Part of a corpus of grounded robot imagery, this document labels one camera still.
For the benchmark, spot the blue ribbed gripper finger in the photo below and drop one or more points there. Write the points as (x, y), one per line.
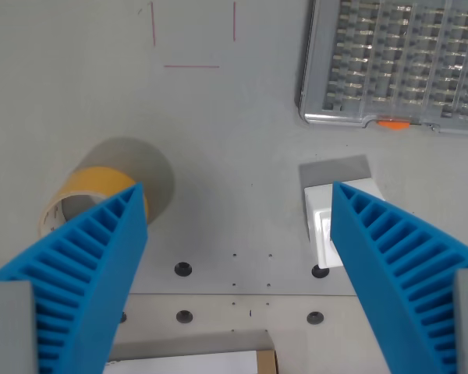
(89, 269)
(398, 265)

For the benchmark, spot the white socket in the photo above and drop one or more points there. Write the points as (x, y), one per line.
(320, 222)

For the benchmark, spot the black countersunk screw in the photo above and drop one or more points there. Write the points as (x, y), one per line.
(122, 316)

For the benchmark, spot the yellow tape roll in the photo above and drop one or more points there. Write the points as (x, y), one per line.
(89, 185)

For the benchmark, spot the cardboard box with white sheet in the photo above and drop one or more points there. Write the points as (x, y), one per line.
(203, 360)

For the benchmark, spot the clear plastic organizer box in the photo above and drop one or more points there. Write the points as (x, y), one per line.
(398, 62)

